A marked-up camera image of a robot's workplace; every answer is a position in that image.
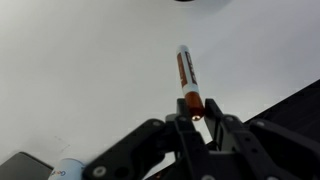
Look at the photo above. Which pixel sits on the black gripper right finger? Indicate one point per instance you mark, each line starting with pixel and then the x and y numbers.
pixel 259 150

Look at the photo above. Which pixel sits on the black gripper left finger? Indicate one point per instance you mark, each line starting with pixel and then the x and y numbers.
pixel 136 154

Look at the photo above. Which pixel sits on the orange and white marker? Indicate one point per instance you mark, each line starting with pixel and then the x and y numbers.
pixel 189 83

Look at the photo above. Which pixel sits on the black side table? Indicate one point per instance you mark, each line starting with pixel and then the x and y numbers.
pixel 299 112

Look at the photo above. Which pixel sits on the white cylinder with logo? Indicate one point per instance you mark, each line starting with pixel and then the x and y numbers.
pixel 67 169

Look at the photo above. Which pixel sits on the dark flat object corner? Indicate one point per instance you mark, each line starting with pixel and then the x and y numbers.
pixel 23 166

